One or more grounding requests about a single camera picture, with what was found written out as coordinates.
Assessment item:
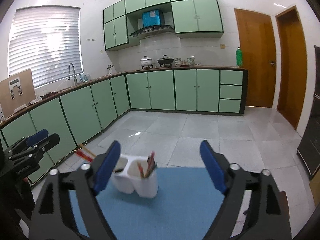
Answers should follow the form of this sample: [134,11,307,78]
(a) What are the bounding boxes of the white window blind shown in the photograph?
[9,6,83,89]

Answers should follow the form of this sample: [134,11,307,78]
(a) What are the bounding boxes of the wooden door in frame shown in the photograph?
[276,6,307,130]

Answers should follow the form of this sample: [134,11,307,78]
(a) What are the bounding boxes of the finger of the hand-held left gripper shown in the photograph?
[7,129,49,153]
[9,133,60,164]

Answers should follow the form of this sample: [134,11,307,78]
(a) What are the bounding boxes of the black glass-door cabinet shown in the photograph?
[297,45,320,179]

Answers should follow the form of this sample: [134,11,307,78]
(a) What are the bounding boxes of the wooden board with white device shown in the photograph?
[0,69,37,119]

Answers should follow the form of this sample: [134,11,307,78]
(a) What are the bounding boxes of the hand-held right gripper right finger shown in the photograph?
[199,140,293,240]

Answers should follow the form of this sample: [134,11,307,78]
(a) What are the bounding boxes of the blue wrapped hood duct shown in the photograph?
[142,9,165,27]

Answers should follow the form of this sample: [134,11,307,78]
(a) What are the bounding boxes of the gas stove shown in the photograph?
[141,64,175,69]

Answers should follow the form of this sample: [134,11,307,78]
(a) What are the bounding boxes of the green plastic bottle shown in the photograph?
[235,47,244,68]

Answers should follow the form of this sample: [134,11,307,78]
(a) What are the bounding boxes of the black wok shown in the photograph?
[157,55,175,67]

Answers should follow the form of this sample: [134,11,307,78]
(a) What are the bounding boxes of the black chopstick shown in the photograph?
[146,162,158,178]

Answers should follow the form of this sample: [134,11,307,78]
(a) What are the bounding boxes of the green kitchen wall cabinets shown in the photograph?
[103,0,224,51]

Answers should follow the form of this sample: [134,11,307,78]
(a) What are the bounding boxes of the green kitchen base cabinets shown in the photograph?
[0,66,248,185]

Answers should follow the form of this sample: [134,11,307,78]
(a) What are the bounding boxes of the blue denim tablecloth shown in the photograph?
[69,167,253,240]

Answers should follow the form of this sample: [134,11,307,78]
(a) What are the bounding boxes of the black range hood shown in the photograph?
[129,24,175,38]

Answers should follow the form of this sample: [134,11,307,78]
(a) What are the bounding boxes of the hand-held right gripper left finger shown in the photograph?
[29,140,122,240]

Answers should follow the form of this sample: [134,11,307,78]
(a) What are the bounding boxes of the white two-compartment utensil holder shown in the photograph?
[110,156,158,198]

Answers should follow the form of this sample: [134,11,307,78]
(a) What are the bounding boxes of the wooden door with handle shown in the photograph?
[234,8,277,109]

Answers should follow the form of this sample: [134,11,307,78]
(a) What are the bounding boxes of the cloths on counter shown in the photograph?
[29,92,59,105]

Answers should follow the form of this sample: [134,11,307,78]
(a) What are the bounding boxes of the steel kitchen faucet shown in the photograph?
[68,63,78,85]

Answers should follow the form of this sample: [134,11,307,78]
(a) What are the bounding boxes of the red patterned wooden chopstick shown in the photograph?
[147,151,155,178]
[76,150,93,163]
[79,144,97,158]

